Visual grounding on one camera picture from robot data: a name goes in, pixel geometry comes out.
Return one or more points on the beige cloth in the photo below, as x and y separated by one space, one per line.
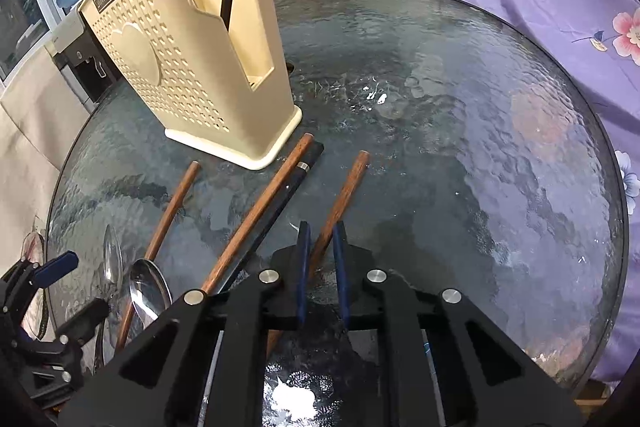
30 147

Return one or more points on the all-metal spoon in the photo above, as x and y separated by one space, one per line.
112 257

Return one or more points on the round glass table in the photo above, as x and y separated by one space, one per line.
450 107

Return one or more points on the grey water dispenser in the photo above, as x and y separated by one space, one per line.
80 52

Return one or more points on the beige perforated utensil holder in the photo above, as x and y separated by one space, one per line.
200 82

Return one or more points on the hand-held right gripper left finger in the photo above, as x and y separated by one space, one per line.
302 277

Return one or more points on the black chopstick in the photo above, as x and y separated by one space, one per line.
287 197

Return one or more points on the white framed window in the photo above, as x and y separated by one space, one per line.
20 17

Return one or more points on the purple floral cloth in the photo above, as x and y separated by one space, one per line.
575 32

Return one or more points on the brown wooden chopstick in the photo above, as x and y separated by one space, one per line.
170 212
350 182
265 207

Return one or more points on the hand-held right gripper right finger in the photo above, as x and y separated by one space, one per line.
341 277

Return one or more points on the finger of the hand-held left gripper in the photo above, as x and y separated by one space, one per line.
55 268
85 319

